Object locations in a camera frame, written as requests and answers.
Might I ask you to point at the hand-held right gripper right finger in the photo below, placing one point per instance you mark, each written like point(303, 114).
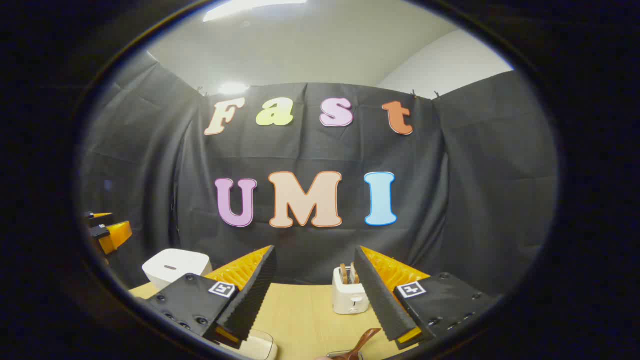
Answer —
point(380, 300)

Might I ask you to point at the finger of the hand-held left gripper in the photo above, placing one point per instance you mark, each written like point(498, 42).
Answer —
point(115, 235)
point(102, 219)

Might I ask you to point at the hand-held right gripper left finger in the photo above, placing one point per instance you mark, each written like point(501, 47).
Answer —
point(250, 305)

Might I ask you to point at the brown wooden spoon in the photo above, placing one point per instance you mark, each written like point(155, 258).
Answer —
point(362, 342)

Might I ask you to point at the white rice cooker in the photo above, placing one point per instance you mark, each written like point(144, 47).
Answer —
point(175, 265)

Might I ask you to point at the clear plastic rice box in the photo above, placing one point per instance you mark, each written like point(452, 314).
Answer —
point(260, 349)

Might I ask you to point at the white toaster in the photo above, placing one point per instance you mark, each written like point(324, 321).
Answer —
point(347, 300)

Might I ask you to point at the brown toast slice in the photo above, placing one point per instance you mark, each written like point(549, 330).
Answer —
point(353, 272)
point(343, 274)

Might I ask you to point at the black backdrop cloth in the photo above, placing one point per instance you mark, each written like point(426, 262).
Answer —
point(450, 200)

